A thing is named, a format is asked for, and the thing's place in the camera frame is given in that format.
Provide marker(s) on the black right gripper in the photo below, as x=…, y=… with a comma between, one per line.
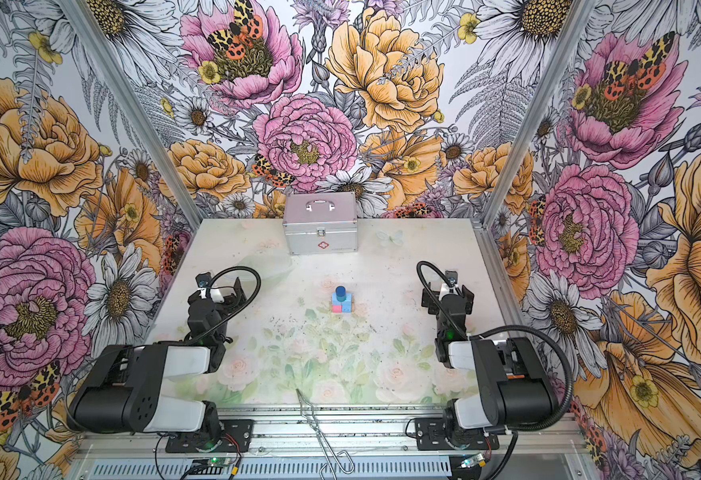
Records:
x=433, y=298

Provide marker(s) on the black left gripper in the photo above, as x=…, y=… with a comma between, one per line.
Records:
x=231, y=299

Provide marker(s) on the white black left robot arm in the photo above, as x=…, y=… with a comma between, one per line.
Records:
x=122, y=393

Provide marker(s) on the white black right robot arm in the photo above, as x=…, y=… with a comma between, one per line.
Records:
x=514, y=392

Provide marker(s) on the silver aluminium case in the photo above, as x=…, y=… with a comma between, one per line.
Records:
x=320, y=223

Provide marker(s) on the right green circuit board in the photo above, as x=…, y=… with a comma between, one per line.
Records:
x=474, y=461

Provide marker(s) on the green circuit board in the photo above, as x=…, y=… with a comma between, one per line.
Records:
x=474, y=461
x=213, y=466

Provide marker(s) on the left green circuit board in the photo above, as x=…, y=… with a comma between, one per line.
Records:
x=213, y=466

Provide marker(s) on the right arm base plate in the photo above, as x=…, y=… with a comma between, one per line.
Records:
x=436, y=433

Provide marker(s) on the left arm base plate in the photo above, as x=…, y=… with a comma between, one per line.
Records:
x=232, y=436

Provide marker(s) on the metal wire tongs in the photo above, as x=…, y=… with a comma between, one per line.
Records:
x=335, y=462

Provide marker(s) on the aluminium rail frame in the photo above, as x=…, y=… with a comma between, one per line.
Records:
x=280, y=431

